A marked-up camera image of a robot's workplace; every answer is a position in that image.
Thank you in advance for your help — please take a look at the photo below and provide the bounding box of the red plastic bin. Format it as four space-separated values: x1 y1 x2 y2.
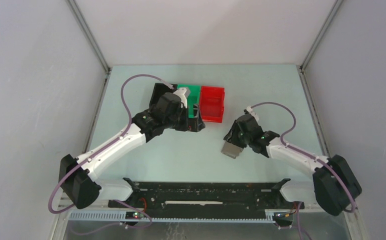
199 85 225 124

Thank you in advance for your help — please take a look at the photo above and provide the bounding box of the black plastic bin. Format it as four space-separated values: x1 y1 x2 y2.
149 83 178 107

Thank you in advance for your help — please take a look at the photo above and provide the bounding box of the aluminium frame rail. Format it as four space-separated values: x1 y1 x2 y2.
57 187 323 224

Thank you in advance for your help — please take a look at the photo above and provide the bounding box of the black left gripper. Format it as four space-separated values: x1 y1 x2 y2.
164 104 205 133

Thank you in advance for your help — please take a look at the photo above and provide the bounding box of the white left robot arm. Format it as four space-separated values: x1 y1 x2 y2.
59 87 206 209

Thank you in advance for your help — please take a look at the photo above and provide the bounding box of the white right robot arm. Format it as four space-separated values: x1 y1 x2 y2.
222 113 363 216

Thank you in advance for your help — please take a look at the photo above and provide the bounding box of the green plastic bin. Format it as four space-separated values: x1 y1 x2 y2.
177 84 201 118

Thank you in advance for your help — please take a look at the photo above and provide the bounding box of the beige leather card holder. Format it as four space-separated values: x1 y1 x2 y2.
221 141 244 159

